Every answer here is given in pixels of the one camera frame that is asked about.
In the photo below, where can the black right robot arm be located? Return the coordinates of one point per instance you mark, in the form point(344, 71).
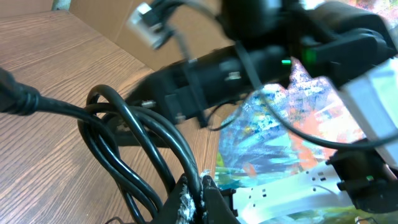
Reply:
point(334, 40)

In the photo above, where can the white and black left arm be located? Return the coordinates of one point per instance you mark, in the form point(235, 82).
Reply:
point(310, 190)

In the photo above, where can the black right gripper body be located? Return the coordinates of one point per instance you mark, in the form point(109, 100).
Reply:
point(168, 93)

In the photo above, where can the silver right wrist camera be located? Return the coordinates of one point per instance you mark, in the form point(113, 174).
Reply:
point(144, 22)

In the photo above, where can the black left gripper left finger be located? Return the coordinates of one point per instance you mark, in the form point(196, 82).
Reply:
point(179, 208)

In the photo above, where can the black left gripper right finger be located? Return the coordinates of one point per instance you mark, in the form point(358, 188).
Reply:
point(219, 208)

